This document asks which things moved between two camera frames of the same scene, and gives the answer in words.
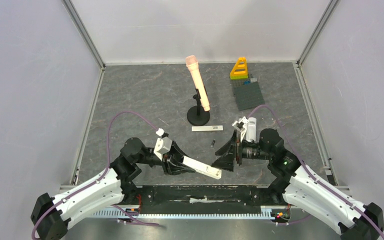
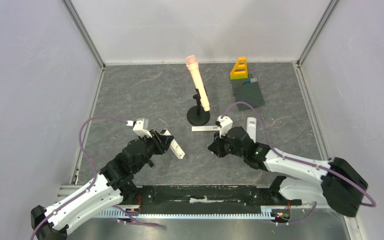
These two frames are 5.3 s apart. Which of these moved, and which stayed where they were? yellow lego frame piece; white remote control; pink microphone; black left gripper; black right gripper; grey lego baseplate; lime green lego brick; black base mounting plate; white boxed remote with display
Moved: white boxed remote with display; black right gripper; black left gripper
Stayed: pink microphone; black base mounting plate; grey lego baseplate; yellow lego frame piece; lime green lego brick; white remote control
